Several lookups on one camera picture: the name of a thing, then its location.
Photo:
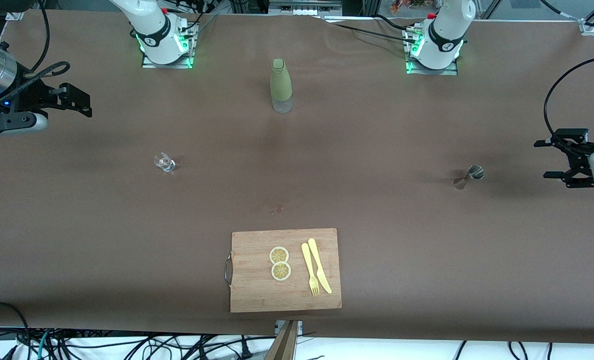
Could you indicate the yellow lemon slice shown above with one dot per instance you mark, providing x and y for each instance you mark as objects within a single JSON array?
[
  {"x": 280, "y": 271},
  {"x": 278, "y": 255}
]

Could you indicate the steel double jigger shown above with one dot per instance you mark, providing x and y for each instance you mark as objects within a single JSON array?
[{"x": 474, "y": 173}]

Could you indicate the small liquid spill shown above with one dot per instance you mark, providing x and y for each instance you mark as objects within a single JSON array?
[{"x": 276, "y": 210}]

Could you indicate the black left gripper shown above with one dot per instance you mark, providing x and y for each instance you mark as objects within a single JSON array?
[{"x": 578, "y": 159}]

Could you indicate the aluminium corner bracket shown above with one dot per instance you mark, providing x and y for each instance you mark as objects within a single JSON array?
[
  {"x": 588, "y": 27},
  {"x": 12, "y": 16}
]

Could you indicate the green sleeved glass bottle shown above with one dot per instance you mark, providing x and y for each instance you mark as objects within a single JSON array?
[{"x": 280, "y": 85}]

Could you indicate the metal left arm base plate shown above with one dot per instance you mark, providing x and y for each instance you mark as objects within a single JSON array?
[{"x": 414, "y": 71}]

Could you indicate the clear glass measuring beaker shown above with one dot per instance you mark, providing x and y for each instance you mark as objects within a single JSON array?
[{"x": 164, "y": 162}]

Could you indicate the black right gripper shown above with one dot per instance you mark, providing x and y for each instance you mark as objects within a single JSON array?
[{"x": 32, "y": 96}]

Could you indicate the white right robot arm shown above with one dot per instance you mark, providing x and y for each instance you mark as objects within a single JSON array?
[{"x": 151, "y": 25}]

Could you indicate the yellow plastic knife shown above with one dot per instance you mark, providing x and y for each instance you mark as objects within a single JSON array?
[{"x": 317, "y": 262}]

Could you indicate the wooden cutting board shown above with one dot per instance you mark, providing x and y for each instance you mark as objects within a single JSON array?
[{"x": 256, "y": 290}]

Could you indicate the wooden post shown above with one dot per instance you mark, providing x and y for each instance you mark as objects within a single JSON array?
[{"x": 284, "y": 345}]

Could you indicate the small metal bracket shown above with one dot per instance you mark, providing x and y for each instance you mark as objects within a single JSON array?
[{"x": 278, "y": 327}]

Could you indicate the yellow plastic fork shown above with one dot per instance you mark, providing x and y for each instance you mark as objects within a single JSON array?
[{"x": 308, "y": 265}]

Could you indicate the aluminium frame profile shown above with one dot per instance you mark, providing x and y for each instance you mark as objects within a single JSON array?
[{"x": 302, "y": 7}]

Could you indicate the brown table cover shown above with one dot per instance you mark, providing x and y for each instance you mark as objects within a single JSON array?
[{"x": 76, "y": 225}]

